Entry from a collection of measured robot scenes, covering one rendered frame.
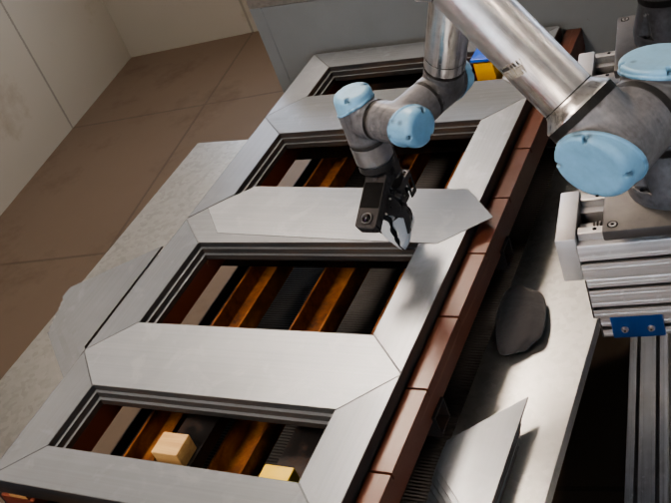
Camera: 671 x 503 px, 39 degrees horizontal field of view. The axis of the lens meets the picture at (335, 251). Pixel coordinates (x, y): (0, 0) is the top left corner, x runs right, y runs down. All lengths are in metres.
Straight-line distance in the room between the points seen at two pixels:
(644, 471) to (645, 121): 1.04
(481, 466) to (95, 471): 0.68
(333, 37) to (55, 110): 2.80
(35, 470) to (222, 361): 0.39
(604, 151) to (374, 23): 1.53
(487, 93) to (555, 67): 0.99
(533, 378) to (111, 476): 0.79
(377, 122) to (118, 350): 0.74
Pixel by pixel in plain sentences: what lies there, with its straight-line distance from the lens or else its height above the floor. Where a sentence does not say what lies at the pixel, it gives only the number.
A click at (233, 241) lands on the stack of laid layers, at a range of 2.16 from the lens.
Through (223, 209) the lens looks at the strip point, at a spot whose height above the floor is 0.85.
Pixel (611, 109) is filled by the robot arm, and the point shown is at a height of 1.27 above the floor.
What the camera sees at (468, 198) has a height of 0.86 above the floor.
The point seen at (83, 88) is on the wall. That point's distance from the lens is 5.63.
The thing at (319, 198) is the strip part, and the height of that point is 0.85.
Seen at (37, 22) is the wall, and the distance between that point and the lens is 5.44.
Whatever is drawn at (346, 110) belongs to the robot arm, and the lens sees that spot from 1.72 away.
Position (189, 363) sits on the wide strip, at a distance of 1.88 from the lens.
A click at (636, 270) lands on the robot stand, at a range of 1.63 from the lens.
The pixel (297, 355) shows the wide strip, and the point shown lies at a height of 0.85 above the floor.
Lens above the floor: 1.97
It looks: 34 degrees down
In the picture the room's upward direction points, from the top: 23 degrees counter-clockwise
